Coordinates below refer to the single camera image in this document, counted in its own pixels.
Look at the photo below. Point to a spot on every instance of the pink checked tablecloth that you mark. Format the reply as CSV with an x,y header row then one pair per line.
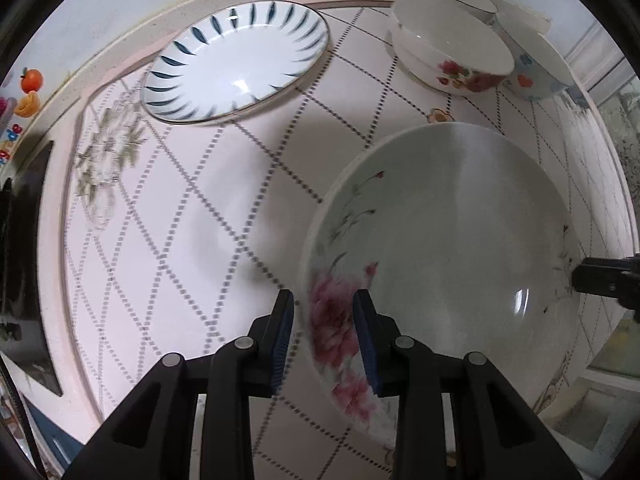
x,y
200,240

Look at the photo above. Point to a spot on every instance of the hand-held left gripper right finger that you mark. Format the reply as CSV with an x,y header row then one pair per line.
x,y
367,345

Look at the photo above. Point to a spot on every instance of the colourful wall sticker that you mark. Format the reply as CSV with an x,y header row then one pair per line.
x,y
30,82

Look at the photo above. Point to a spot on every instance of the red floral bowl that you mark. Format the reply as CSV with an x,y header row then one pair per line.
x,y
450,60

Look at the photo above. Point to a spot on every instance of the large white floral bowl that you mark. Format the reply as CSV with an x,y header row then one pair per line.
x,y
450,240

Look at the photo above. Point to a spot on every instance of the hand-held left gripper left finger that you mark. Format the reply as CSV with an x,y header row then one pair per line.
x,y
282,340

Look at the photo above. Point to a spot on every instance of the blue striped plate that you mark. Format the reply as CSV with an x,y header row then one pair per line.
x,y
240,60

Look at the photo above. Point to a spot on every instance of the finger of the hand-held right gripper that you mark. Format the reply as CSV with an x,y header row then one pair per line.
x,y
600,275

